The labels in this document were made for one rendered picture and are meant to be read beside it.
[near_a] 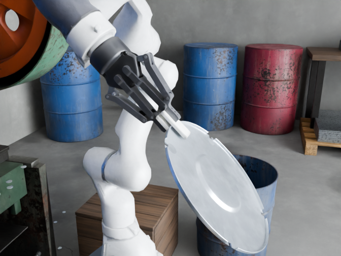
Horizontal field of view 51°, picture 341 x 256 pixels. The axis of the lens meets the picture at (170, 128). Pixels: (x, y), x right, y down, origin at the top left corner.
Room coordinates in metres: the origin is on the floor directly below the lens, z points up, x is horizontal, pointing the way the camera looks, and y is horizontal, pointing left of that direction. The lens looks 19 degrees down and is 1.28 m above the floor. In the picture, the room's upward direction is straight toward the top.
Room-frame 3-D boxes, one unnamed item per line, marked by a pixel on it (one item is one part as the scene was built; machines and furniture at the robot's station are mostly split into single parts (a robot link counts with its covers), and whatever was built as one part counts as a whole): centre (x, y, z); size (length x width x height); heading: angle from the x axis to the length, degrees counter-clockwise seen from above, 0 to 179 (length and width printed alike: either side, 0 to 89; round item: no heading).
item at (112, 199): (1.07, 0.21, 0.71); 0.18 x 0.11 x 0.25; 54
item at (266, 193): (1.67, -0.34, 0.24); 0.42 x 0.42 x 0.48
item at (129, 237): (1.03, 0.14, 0.52); 0.22 x 0.19 x 0.14; 58
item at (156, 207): (1.59, 0.21, 0.18); 0.40 x 0.38 x 0.35; 71
